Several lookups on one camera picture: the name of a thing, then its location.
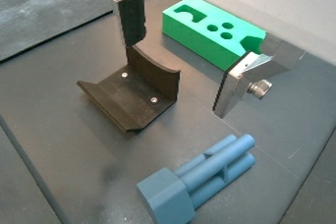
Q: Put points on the green shape sorter block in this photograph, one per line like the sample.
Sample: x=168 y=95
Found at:
x=211 y=32

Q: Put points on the blue three prong object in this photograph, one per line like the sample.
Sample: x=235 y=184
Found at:
x=174 y=193

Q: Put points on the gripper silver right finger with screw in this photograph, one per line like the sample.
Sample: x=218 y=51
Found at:
x=247 y=76

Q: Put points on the black curved fixture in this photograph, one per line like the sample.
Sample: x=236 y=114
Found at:
x=135 y=94

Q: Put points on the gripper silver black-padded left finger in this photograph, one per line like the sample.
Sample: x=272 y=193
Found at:
x=132 y=20

